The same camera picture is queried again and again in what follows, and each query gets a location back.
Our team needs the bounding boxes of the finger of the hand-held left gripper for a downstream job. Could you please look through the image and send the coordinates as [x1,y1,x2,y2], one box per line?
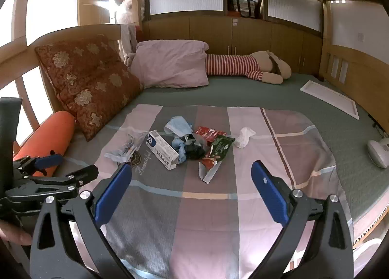
[14,152,65,176]
[21,164,99,190]

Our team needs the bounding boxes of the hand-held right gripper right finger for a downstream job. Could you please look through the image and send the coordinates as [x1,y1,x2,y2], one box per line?
[249,160,356,279]

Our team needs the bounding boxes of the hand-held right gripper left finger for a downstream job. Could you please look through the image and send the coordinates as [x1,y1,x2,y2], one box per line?
[29,163,134,279]

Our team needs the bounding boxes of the clear plastic bag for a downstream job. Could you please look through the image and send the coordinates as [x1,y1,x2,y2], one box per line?
[104,133,149,162]

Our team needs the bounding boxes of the white tissue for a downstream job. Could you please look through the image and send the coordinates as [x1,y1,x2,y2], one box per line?
[234,127,256,148]

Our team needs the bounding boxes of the white blue carton box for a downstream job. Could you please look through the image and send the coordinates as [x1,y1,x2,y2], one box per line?
[145,130,179,171]

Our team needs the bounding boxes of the green snack packet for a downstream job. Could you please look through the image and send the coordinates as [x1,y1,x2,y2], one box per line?
[198,135,236,184]

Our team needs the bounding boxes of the blue cloth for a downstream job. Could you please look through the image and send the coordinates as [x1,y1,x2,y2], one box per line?
[171,138,190,164]

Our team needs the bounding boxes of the red snack wrapper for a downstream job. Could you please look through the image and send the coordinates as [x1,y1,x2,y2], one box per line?
[194,127,227,143]

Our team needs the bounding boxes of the blue face mask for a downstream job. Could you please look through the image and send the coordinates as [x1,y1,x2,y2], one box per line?
[164,116,193,137]

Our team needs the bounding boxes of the white bin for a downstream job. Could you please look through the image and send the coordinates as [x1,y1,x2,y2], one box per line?
[353,238,383,279]

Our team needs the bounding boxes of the person's left hand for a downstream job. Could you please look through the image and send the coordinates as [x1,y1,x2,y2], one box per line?
[0,227,33,247]

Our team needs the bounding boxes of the orange carrot pillow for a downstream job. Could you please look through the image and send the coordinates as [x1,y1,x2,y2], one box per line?
[14,111,76,176]

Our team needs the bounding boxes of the pink grey checked blanket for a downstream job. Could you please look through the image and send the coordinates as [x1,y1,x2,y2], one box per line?
[65,104,354,279]

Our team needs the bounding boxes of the brown floral cushion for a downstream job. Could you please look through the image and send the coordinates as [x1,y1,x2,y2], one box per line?
[34,34,144,142]

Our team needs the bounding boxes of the green quilted bed sheet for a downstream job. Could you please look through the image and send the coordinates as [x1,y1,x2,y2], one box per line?
[65,73,389,222]

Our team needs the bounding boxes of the white flat board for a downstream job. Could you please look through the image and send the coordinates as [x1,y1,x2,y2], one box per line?
[300,80,360,120]

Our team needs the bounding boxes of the white handheld appliance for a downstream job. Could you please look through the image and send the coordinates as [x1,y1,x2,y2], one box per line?
[366,138,389,169]

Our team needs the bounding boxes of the striped plush toy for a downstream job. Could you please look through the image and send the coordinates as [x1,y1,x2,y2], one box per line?
[206,50,292,85]

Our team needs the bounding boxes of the white hanging cloth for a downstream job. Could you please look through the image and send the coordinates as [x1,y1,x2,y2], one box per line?
[120,24,139,61]

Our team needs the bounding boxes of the pink pillow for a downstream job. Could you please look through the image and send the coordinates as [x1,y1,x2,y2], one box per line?
[131,40,210,89]

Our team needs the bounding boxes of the wooden cabinet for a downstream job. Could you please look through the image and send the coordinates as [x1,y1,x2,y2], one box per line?
[143,15,323,75]

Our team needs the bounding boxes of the white plush toy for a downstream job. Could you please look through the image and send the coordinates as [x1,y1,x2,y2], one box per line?
[115,0,143,25]

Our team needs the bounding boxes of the wooden bed frame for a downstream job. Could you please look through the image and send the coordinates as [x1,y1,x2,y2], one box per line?
[0,22,389,246]

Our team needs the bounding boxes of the black cable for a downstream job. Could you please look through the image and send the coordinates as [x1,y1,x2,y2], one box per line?
[368,113,389,138]

